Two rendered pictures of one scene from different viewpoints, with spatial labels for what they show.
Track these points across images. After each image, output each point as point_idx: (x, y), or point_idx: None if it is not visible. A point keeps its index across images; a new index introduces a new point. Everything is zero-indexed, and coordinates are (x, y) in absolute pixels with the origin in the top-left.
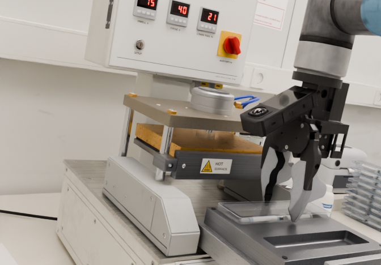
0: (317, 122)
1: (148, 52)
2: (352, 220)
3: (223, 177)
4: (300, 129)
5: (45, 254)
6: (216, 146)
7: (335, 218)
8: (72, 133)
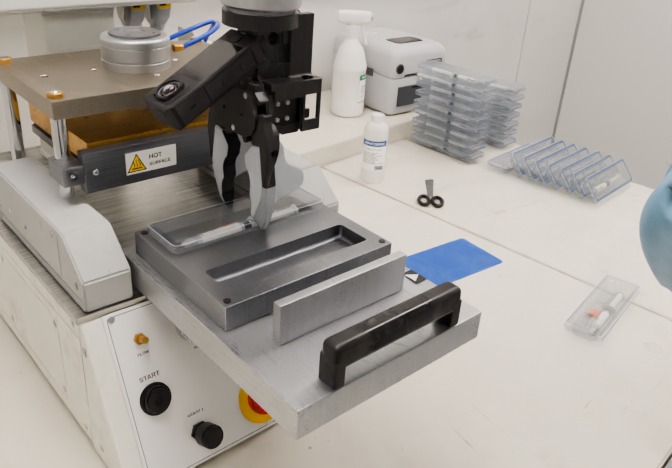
0: (267, 86)
1: None
2: (426, 150)
3: (168, 171)
4: (243, 101)
5: None
6: (150, 126)
7: (401, 152)
8: None
